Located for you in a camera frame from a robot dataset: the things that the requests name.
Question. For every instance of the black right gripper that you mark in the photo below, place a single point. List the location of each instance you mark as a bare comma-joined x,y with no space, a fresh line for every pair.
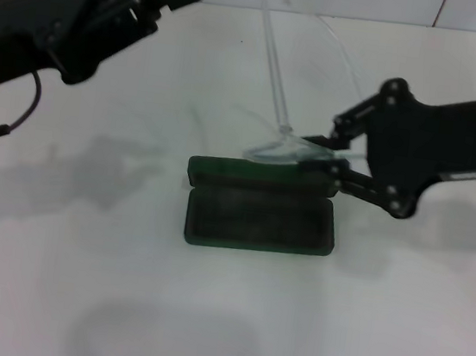
443,134

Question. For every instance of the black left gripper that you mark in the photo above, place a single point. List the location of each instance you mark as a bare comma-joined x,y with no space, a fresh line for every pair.
30,26

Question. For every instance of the green glasses case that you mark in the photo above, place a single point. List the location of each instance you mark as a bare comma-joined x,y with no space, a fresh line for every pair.
258,226

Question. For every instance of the clear transparent glasses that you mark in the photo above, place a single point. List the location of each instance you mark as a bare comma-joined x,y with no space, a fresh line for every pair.
284,128

